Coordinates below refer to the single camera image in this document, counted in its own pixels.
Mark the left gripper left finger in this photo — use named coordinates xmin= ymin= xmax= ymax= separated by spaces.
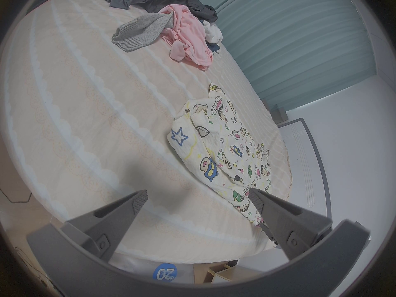
xmin=63 ymin=190 xmax=148 ymax=264

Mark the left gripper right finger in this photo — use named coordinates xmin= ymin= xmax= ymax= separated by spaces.
xmin=249 ymin=188 xmax=332 ymax=262

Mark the white printed pyjama top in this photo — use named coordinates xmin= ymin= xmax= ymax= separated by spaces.
xmin=167 ymin=82 xmax=274 ymax=226

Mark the light wooden stool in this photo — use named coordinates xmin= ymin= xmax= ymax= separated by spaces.
xmin=204 ymin=259 xmax=245 ymax=285

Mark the bed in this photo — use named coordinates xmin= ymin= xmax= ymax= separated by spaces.
xmin=5 ymin=0 xmax=333 ymax=257

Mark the grey bedside table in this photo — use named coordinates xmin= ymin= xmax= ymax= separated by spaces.
xmin=262 ymin=99 xmax=286 ymax=124

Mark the blue-green curtain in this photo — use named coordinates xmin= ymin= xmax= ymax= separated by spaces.
xmin=127 ymin=0 xmax=380 ymax=111

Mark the pale grey knitted garment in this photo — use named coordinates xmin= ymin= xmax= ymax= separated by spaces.
xmin=111 ymin=12 xmax=180 ymax=52

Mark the white garment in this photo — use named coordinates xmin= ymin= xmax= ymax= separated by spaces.
xmin=203 ymin=20 xmax=223 ymax=42

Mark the pink garment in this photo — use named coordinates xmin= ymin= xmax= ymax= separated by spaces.
xmin=158 ymin=4 xmax=215 ymax=71

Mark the black cable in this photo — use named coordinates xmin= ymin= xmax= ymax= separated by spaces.
xmin=0 ymin=188 xmax=32 ymax=203

